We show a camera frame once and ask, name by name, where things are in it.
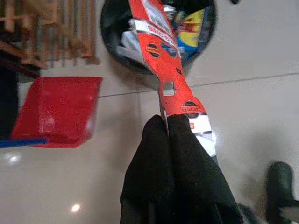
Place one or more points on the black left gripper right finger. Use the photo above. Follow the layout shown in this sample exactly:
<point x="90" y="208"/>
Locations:
<point x="196" y="186"/>

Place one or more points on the red cardboard packaging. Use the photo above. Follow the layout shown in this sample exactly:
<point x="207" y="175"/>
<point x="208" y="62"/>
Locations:
<point x="172" y="77"/>

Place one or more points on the red plastic dustpan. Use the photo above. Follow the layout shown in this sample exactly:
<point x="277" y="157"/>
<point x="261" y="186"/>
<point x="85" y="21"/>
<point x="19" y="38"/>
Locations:
<point x="58" y="105"/>

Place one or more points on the blue yellow snack bag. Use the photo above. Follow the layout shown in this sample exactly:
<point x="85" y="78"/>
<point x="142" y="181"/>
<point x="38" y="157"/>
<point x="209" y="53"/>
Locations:
<point x="189" y="39"/>

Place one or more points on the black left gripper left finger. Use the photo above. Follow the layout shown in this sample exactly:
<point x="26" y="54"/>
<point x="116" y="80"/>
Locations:
<point x="149" y="168"/>

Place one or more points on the crumpled white paper trash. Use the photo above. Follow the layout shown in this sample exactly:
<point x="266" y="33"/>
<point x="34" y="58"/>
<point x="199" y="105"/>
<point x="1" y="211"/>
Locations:
<point x="128" y="39"/>

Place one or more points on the black round rubbish bin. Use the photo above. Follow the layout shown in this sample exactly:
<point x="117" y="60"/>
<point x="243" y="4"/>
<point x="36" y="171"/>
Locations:
<point x="109" y="30"/>

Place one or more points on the dark robot foot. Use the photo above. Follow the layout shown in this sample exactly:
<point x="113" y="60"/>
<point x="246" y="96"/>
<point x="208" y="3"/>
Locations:
<point x="280" y="182"/>

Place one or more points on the folding wooden rack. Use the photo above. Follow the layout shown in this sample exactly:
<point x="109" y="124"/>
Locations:
<point x="77" y="35"/>

